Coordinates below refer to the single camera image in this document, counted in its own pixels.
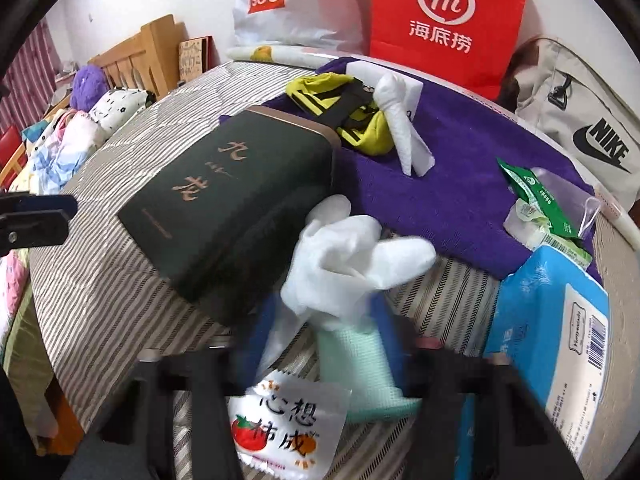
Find yellow black pouch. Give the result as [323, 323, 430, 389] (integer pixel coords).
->
[286, 72, 393, 156]

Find white sponge block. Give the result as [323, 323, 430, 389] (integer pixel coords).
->
[345, 59, 426, 116]

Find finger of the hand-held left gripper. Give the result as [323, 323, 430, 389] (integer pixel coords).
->
[0, 212, 69, 251]
[0, 192, 79, 217]

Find purple towel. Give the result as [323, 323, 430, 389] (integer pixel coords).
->
[220, 55, 601, 286]

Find clear plastic bag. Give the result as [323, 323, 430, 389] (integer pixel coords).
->
[530, 167, 601, 241]

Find beige sling bag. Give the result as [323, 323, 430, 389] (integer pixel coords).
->
[515, 35, 640, 201]

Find white dotted pillow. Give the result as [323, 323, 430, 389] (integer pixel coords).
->
[90, 87, 156, 136]

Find white tomato print sachet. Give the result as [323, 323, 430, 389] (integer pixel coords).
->
[227, 369, 351, 476]

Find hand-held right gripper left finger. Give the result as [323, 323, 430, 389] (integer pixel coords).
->
[60, 290, 281, 480]

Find grey striped bed sheet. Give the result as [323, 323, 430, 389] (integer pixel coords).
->
[27, 60, 640, 480]

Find blue tissue pack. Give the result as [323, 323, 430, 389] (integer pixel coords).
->
[460, 245, 611, 480]

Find green wet wipes packet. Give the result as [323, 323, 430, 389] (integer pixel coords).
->
[496, 157, 593, 266]

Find red paper bag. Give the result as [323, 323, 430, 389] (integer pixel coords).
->
[369, 0, 530, 103]

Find brown printed box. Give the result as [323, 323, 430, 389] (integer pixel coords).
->
[178, 35, 215, 83]

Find red striped curtain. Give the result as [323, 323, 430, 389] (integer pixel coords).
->
[0, 15, 63, 131]

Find mint green cloth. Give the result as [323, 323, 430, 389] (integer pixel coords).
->
[316, 320, 426, 423]

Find olive green sheet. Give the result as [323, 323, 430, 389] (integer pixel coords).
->
[0, 285, 56, 411]

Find white plastic shopping bag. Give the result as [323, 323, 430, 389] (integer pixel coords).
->
[232, 0, 373, 56]

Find purple plush toy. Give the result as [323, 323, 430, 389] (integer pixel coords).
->
[70, 64, 108, 111]

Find white rolled cloth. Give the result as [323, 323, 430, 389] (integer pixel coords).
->
[374, 71, 436, 177]

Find light wooden headboard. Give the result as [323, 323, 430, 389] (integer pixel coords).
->
[87, 14, 183, 103]

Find dark green box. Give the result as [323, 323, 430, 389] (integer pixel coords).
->
[117, 106, 343, 328]

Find white glove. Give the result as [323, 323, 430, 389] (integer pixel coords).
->
[255, 195, 437, 376]

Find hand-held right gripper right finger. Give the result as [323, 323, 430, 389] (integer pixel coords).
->
[372, 300, 586, 480]

